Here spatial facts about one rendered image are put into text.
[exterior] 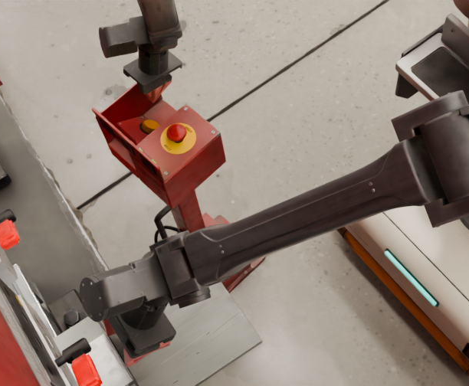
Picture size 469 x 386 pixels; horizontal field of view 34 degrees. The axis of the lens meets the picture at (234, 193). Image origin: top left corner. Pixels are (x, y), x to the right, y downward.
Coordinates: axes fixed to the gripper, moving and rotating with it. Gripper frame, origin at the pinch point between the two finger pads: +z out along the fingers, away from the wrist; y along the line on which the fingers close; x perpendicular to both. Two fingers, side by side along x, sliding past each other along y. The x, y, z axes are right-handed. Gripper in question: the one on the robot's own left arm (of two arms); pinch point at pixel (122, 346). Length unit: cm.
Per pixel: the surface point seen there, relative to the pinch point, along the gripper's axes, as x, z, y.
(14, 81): 64, 83, -138
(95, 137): 73, 77, -102
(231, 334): 12.9, -6.0, 7.1
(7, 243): -18.5, -23.4, -7.3
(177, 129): 37, 3, -39
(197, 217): 58, 40, -40
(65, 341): -4.8, 4.9, -6.1
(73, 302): 3.0, 11.5, -15.1
